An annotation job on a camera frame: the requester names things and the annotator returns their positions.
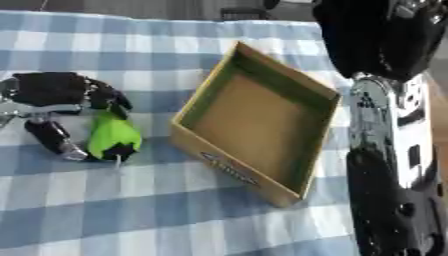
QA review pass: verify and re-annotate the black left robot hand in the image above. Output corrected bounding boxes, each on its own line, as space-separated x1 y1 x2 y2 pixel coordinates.
10 70 135 162

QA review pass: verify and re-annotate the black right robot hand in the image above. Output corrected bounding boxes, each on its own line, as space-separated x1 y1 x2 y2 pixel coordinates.
311 0 448 83

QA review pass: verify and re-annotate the green toy vegetable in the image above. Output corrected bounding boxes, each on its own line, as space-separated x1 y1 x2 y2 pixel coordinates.
85 110 144 162

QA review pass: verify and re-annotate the tan cardboard box green inside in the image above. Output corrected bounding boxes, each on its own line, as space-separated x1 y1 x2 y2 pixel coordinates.
168 41 343 209

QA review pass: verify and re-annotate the dark chair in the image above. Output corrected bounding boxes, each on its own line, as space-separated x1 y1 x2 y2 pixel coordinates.
218 6 272 22

